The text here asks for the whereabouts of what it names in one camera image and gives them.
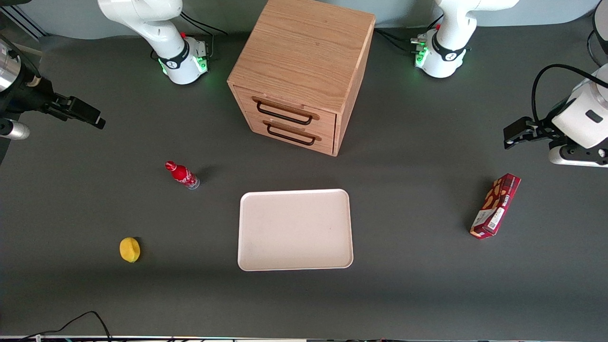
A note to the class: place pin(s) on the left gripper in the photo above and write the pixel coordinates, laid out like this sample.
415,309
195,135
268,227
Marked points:
540,129

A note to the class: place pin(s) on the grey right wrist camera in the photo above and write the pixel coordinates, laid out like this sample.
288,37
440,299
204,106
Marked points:
14,129

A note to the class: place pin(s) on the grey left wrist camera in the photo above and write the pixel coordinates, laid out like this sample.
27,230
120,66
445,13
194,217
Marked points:
577,156

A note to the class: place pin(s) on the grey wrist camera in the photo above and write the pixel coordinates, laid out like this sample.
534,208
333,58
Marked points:
14,129
577,156

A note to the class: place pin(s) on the wooden drawer front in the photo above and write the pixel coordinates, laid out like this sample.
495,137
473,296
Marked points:
244,102
327,145

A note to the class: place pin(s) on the red coke bottle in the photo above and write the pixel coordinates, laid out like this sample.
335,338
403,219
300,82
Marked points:
182,175

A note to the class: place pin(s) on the wooden drawer cabinet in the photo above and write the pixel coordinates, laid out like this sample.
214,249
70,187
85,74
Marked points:
304,47

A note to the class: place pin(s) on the grey aluminium rail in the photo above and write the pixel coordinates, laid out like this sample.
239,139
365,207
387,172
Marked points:
23,23

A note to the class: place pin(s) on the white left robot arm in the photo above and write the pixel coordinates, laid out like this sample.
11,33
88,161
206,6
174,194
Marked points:
446,42

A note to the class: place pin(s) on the white rectangular tray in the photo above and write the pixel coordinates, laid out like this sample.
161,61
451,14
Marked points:
294,230

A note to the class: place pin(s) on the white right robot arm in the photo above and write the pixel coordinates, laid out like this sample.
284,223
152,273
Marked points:
156,23

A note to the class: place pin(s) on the red snack box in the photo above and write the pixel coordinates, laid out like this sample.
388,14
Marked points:
496,204

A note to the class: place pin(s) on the yellow lemon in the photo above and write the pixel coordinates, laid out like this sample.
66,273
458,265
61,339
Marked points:
129,250

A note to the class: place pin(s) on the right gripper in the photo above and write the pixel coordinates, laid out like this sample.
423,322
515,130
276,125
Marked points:
39,94

